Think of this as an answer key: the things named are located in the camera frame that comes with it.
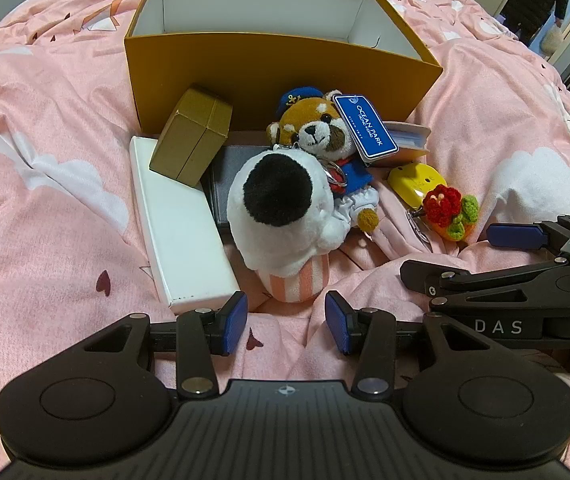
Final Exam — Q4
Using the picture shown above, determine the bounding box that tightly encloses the white flat box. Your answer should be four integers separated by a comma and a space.
129, 136, 242, 316

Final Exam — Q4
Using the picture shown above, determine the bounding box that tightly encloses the white plush with black spot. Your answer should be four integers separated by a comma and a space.
227, 150, 351, 304

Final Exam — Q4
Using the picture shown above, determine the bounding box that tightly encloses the clear blue plastic case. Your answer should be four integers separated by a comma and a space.
382, 121, 432, 154

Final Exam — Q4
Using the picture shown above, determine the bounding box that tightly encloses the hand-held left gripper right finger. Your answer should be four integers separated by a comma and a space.
325, 290, 487, 397

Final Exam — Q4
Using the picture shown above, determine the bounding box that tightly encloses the pink printed blanket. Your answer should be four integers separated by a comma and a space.
0, 0, 570, 411

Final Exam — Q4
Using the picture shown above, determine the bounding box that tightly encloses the small gold box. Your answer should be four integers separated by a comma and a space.
149, 84, 233, 188

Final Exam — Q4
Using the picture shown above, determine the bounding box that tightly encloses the orange cardboard box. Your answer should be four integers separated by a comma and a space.
124, 0, 444, 133

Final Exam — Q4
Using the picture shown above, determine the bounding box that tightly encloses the dark grey flat box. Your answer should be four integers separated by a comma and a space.
205, 144, 277, 229

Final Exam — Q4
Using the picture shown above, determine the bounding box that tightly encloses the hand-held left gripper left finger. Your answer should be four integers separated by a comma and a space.
82, 291, 249, 398

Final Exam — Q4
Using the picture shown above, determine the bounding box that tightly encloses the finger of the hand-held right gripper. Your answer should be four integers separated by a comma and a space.
486, 215, 570, 262
400, 257, 568, 312

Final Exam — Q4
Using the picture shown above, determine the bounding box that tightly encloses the crochet flower keychain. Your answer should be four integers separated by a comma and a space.
405, 185, 481, 252

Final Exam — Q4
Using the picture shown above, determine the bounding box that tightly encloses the yellow chick toy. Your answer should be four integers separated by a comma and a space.
387, 162, 448, 209

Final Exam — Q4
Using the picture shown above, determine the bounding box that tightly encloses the red panda plush keychain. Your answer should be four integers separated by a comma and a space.
266, 89, 399, 234

